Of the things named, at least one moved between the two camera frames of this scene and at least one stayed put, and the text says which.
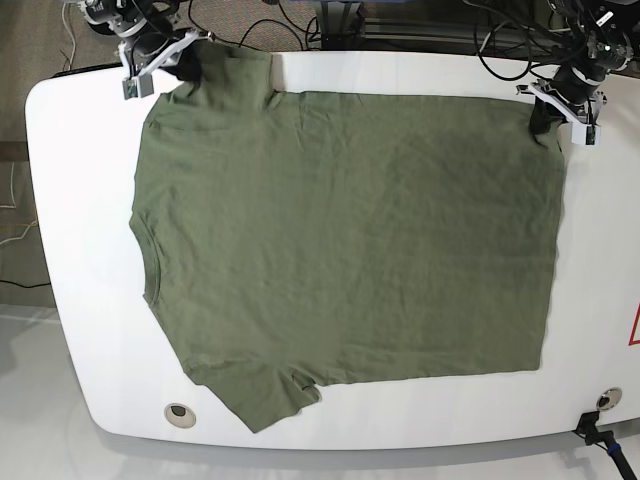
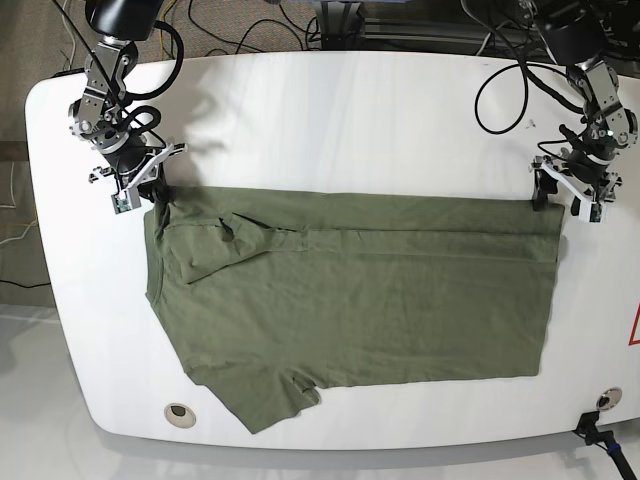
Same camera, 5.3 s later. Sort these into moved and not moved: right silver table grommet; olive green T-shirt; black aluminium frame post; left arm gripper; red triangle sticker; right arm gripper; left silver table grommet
Moved: left arm gripper; right arm gripper; olive green T-shirt
Not moved: left silver table grommet; right silver table grommet; black aluminium frame post; red triangle sticker
